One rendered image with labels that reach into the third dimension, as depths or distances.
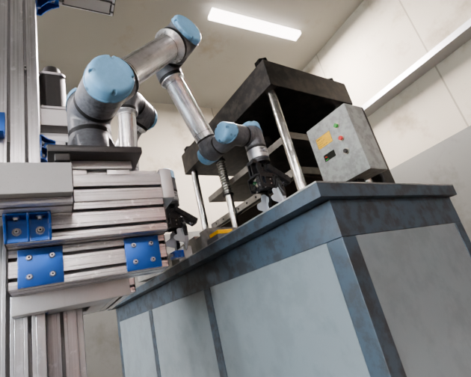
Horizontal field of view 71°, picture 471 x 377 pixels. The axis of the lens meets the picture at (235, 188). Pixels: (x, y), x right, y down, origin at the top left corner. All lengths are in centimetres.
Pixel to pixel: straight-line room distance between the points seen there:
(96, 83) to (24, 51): 53
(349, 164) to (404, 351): 119
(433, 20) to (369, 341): 360
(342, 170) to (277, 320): 110
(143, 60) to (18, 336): 79
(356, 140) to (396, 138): 220
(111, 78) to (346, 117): 132
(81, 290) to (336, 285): 63
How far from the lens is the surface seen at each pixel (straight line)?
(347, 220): 81
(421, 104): 393
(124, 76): 95
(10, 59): 139
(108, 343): 384
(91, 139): 97
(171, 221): 134
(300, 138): 221
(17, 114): 123
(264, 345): 106
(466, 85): 375
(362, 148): 183
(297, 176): 193
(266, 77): 220
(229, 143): 114
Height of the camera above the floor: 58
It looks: 20 degrees up
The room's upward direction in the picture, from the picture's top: 14 degrees counter-clockwise
